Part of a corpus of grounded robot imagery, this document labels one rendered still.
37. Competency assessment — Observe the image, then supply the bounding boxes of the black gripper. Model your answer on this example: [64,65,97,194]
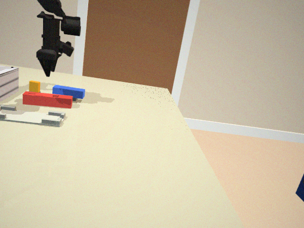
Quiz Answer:
[36,31,63,77]

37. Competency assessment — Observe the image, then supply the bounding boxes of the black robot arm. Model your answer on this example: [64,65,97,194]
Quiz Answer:
[37,0,81,57]

